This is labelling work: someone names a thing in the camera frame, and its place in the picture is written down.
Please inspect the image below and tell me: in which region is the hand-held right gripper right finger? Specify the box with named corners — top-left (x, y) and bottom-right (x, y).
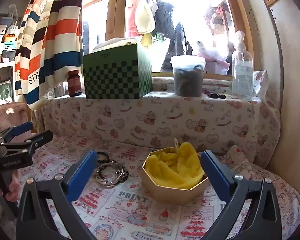
top-left (201, 150), bottom-right (283, 240)

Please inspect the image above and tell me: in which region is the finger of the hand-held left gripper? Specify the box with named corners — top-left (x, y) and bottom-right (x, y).
top-left (1, 121), bottom-right (34, 143)
top-left (0, 130), bottom-right (54, 159)

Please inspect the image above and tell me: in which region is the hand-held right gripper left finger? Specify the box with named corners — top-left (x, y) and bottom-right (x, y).
top-left (16, 149), bottom-right (98, 240)

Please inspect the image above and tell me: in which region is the black bead bracelet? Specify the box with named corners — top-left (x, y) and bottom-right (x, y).
top-left (97, 151), bottom-right (111, 162)

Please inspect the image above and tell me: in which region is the silver bangle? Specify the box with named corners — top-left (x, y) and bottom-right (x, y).
top-left (94, 162), bottom-right (123, 187)

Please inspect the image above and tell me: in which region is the silver charm bracelet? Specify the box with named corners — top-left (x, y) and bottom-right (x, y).
top-left (116, 169), bottom-right (129, 181)

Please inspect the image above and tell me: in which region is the gold octagonal box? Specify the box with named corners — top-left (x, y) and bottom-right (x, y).
top-left (142, 148), bottom-right (208, 205)

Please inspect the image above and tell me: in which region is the person's left hand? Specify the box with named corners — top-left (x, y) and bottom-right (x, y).
top-left (0, 176), bottom-right (22, 202)

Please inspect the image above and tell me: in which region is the yellow cloth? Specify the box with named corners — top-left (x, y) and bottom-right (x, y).
top-left (145, 142), bottom-right (205, 190)

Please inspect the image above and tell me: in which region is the metal cup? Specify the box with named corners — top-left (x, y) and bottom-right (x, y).
top-left (54, 82), bottom-right (67, 97)

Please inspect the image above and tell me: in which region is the printed tablecloth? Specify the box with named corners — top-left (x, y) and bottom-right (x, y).
top-left (5, 132), bottom-right (300, 240)

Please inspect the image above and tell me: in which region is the brown bottle with red lid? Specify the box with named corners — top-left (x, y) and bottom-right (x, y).
top-left (67, 70), bottom-right (82, 97)

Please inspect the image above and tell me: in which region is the bear print cloth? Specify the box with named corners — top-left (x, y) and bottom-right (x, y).
top-left (30, 76), bottom-right (282, 168)

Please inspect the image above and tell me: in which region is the dark hair clip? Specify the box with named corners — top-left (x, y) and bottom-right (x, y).
top-left (205, 89), bottom-right (227, 100)

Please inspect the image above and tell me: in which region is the stack of small boxes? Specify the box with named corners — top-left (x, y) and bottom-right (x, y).
top-left (0, 4), bottom-right (22, 64)

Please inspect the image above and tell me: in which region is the green checkered box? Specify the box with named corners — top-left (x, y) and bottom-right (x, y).
top-left (82, 43), bottom-right (153, 100)

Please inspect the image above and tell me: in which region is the plastic tub with dark contents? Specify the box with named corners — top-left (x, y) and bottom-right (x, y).
top-left (170, 55), bottom-right (206, 97)

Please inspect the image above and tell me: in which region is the clear plastic bag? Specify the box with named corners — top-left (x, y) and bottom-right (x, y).
top-left (252, 70), bottom-right (269, 98)

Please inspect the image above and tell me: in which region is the clear pump bottle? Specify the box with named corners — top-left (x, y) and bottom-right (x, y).
top-left (231, 30), bottom-right (254, 101)

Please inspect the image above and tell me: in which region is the striped curtain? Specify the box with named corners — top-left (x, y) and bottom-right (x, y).
top-left (14, 0), bottom-right (89, 110)

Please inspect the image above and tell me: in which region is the white paper sheet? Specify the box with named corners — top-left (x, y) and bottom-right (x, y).
top-left (92, 37), bottom-right (139, 53)

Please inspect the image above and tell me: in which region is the pink plastic bag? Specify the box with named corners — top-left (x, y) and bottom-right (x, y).
top-left (193, 41), bottom-right (231, 68)

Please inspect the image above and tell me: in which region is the black hanging garment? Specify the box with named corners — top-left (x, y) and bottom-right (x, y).
top-left (155, 1), bottom-right (192, 55)

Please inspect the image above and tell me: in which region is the cream hanging garment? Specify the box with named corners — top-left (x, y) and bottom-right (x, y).
top-left (135, 0), bottom-right (157, 34)

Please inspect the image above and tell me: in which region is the wooden window frame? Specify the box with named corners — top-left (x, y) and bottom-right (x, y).
top-left (82, 0), bottom-right (255, 77)

